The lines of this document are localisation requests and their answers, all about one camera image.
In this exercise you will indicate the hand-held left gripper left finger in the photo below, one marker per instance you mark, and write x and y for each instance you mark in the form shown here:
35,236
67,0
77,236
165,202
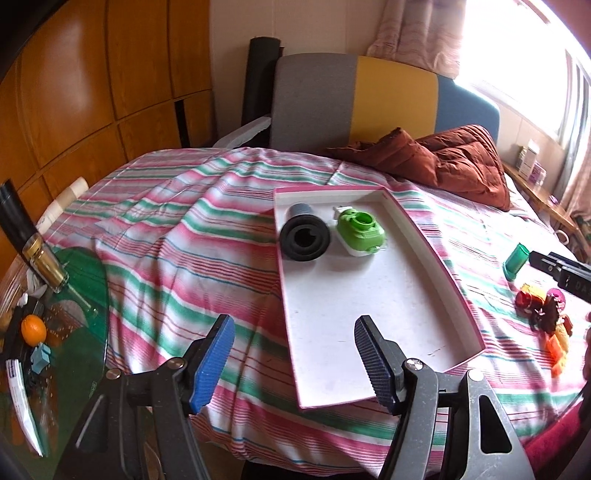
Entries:
213,364

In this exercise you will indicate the wooden nightstand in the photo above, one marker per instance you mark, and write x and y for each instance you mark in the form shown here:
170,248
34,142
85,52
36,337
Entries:
540,198

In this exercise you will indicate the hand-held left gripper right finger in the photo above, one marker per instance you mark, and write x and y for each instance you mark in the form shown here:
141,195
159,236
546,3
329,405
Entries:
373,362

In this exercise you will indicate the orange fruit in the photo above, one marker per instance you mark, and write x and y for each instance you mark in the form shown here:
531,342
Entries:
33,330

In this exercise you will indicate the white paper packet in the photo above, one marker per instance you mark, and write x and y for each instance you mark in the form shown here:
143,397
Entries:
23,406

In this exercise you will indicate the orange cube blocks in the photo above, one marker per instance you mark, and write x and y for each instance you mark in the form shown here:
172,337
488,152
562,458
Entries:
553,353

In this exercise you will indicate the white plastic armrest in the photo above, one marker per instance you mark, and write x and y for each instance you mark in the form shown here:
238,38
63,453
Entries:
244,131

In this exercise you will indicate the wooden wardrobe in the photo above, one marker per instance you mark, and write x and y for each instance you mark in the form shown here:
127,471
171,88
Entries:
92,83

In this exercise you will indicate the green white plastic toy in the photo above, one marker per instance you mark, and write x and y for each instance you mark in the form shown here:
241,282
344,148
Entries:
360,230

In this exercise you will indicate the red metallic cylinder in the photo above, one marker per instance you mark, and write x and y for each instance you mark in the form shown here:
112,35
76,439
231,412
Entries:
527,297

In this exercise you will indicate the striped bed sheet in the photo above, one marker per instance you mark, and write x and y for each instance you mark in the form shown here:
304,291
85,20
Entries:
184,258

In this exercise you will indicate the black gold bottle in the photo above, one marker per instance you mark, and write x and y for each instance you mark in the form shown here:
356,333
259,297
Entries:
37,249

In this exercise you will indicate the pink white tray box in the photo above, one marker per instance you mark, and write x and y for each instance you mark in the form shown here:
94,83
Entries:
369,304

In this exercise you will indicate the teal plastic toy piece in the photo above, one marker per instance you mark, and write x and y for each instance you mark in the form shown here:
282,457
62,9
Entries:
516,261

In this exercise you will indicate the small blue box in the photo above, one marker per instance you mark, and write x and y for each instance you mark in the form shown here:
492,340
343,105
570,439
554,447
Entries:
41,359

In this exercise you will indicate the brown quilted blanket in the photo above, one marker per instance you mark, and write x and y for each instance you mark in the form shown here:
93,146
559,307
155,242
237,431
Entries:
461,166

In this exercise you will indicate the glass side table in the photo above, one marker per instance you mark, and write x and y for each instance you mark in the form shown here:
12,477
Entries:
78,323

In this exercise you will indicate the patterned curtain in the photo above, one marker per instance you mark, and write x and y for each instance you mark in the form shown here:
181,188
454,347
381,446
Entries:
415,32

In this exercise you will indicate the grey yellow blue headboard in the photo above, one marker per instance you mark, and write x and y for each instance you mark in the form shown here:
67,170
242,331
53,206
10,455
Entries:
314,101

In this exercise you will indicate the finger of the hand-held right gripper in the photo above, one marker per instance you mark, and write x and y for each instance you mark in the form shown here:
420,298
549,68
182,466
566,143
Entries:
545,263

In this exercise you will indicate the window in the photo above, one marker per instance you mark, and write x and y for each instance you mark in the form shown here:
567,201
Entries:
521,60

